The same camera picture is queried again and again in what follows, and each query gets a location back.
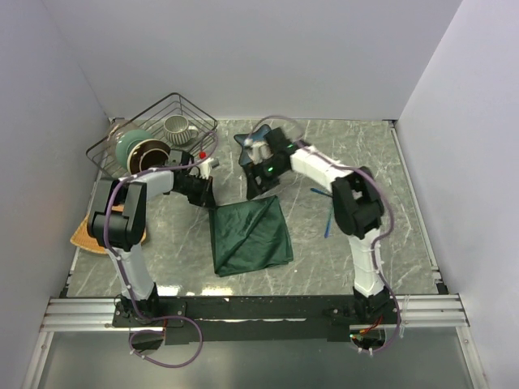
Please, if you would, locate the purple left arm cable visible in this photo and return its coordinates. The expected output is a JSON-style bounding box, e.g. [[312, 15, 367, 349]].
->
[[103, 129, 220, 370]]

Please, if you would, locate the clear glass jar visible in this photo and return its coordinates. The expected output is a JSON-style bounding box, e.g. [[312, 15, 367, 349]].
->
[[105, 118, 133, 157]]

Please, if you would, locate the striped grey ceramic mug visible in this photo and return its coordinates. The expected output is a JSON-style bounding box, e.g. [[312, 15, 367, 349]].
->
[[162, 115, 199, 146]]

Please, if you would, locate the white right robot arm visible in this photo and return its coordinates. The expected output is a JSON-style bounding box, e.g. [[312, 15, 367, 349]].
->
[[234, 125, 384, 323]]

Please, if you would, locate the orange woven fan-shaped mat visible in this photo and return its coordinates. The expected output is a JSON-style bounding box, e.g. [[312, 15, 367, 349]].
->
[[69, 202, 149, 255]]

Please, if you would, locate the blue metal fork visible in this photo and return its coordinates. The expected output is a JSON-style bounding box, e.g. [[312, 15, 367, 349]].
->
[[310, 187, 332, 197]]

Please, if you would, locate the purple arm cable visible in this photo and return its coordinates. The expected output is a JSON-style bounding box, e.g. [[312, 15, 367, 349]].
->
[[103, 129, 220, 370], [245, 115, 403, 360]]

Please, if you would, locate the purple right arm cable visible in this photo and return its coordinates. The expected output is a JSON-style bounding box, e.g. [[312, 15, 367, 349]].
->
[[245, 115, 403, 360]]

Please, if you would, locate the dark green cloth napkin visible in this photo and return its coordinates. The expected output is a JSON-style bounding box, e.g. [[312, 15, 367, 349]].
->
[[208, 195, 294, 277]]

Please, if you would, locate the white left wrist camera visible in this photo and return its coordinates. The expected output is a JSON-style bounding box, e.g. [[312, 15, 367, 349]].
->
[[196, 151, 220, 179]]

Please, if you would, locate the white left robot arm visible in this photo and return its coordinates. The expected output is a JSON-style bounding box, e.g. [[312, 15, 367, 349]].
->
[[87, 150, 219, 326]]

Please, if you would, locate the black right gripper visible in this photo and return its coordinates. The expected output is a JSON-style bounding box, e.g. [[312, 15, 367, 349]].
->
[[243, 157, 289, 201]]

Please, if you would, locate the blue star-shaped ceramic dish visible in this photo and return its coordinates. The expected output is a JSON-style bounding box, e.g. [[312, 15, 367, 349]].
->
[[234, 125, 272, 166]]

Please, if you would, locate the dark brown ceramic bowl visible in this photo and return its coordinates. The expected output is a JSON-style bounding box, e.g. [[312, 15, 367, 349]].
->
[[127, 139, 171, 174]]

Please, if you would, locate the aluminium frame rail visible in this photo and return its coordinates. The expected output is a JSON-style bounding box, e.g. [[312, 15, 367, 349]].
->
[[397, 294, 469, 327]]

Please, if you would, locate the iridescent rainbow metal spoon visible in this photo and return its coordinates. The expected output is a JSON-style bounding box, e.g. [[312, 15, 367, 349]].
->
[[324, 205, 334, 238]]

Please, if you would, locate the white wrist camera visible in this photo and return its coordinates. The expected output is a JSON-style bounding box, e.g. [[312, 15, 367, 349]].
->
[[196, 151, 220, 179], [244, 137, 272, 165]]

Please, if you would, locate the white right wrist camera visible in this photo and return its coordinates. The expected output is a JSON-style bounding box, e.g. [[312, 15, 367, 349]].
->
[[244, 137, 272, 165]]

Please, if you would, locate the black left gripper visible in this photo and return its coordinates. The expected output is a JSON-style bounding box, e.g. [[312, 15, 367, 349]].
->
[[176, 173, 218, 210]]

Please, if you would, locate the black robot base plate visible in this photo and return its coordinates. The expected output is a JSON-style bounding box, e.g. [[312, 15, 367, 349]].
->
[[112, 295, 397, 345]]

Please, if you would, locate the black wire dish rack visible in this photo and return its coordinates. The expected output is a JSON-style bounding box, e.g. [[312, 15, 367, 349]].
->
[[85, 92, 218, 178]]

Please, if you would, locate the green ceramic bowl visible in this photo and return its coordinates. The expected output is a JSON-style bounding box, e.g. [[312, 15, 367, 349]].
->
[[115, 129, 153, 170]]

